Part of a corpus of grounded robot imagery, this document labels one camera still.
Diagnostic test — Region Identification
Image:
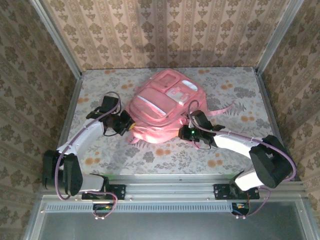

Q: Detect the pink student backpack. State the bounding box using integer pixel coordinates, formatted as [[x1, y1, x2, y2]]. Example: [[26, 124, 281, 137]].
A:
[[124, 68, 236, 150]]

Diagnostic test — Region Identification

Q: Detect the black controller board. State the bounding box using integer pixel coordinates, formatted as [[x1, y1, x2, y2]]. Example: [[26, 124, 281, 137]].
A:
[[231, 202, 251, 216], [92, 202, 113, 216]]

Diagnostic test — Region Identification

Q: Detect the grey metal panel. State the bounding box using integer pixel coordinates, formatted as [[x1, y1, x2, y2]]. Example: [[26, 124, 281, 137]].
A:
[[23, 194, 316, 240]]

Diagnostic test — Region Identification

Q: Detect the aluminium side rail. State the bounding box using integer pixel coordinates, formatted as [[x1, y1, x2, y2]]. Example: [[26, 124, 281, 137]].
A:
[[254, 69, 301, 182], [47, 72, 85, 183]]

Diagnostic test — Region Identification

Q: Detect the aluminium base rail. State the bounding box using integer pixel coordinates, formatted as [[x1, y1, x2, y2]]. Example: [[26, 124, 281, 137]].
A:
[[38, 174, 307, 201]]

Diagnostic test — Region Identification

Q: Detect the aluminium corner post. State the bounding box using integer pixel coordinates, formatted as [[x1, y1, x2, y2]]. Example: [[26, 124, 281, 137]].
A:
[[29, 0, 83, 79], [255, 0, 300, 76]]

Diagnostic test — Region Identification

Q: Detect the slotted grey cable duct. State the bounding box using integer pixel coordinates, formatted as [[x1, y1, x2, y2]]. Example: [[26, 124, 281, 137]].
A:
[[44, 201, 234, 213]]

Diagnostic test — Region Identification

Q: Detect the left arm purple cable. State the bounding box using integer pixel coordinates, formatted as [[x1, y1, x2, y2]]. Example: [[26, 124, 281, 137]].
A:
[[54, 91, 123, 221]]

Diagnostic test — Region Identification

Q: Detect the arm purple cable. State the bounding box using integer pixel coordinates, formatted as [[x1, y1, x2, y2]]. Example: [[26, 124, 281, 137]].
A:
[[186, 99, 298, 220], [54, 91, 123, 221]]

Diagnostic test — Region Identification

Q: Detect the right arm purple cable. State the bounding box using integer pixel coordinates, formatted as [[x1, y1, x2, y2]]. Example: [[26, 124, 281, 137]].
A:
[[186, 99, 298, 220]]

